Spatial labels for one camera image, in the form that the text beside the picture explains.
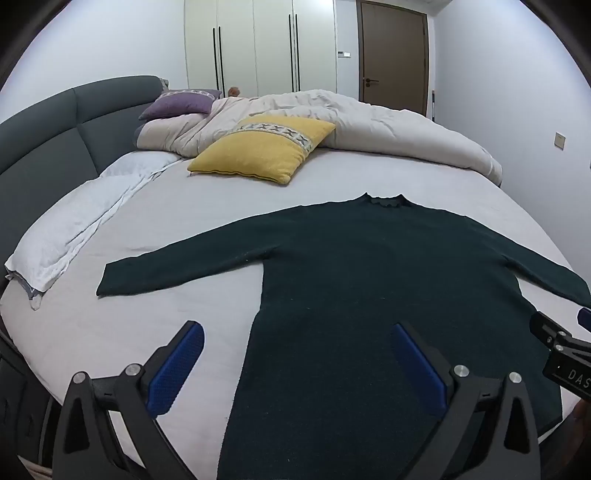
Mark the wall light switch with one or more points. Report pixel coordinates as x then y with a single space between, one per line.
560 140

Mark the white flat pillow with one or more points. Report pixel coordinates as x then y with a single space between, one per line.
83 217

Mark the dark green knit sweater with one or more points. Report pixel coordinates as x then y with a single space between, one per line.
346 277

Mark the beige duvet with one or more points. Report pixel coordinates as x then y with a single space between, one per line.
392 129

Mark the bed with white sheet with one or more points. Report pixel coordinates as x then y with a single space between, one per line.
161 304

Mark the yellow patterned pillow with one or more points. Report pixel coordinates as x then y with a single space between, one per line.
263 150

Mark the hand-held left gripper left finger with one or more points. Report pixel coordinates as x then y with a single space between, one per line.
178 367

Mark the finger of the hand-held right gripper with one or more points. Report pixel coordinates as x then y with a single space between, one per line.
585 318
545 325

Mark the brown door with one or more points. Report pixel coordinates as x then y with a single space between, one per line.
392 50

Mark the white wardrobe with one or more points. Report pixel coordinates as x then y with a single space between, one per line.
258 46

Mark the grey upholstered headboard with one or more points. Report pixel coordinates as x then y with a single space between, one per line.
46 138

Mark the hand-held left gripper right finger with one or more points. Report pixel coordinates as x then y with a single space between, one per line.
415 364

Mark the purple patterned pillow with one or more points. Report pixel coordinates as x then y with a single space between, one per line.
180 105

